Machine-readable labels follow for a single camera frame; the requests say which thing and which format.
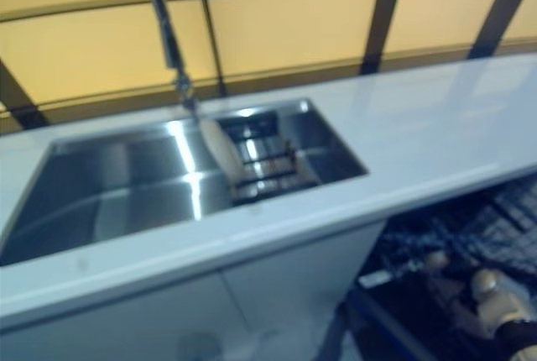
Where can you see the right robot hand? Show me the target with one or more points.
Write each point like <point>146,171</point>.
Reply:
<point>518,336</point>

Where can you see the beige round plate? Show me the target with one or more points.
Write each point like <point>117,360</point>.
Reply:
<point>488,285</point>
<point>222,151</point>

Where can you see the open dishwasher door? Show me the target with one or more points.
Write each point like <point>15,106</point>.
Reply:
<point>377,327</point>

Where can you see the white cabinet door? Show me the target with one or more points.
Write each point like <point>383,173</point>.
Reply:
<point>105,327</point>
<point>302,289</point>

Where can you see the black sink dish rack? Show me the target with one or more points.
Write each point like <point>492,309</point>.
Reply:
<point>268,168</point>

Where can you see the stainless steel sink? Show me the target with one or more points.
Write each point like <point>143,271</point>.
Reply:
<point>126,193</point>

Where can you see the chrome gooseneck faucet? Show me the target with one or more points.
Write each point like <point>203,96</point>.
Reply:
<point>168,33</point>

